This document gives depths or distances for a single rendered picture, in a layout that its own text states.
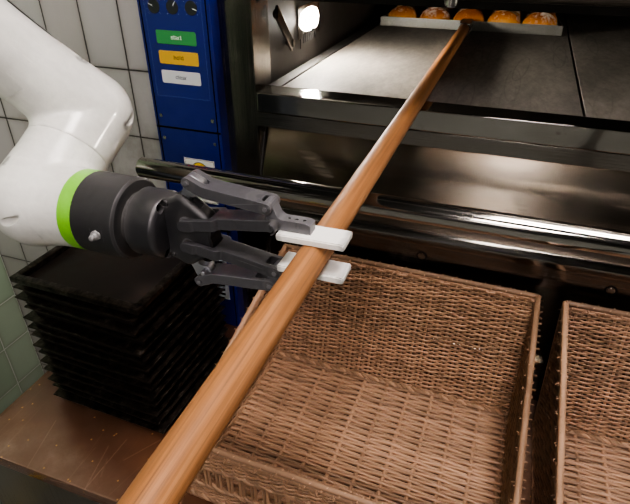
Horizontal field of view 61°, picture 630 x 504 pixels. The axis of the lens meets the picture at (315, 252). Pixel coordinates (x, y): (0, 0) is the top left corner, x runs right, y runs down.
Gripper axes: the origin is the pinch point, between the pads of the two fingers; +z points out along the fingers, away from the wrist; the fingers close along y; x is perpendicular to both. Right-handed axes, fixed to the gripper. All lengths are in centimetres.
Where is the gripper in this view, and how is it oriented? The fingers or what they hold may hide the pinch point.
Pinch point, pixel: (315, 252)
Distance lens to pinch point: 53.5
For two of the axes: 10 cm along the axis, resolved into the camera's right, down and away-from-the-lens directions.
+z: 9.4, 1.8, -2.9
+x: -3.4, 5.0, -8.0
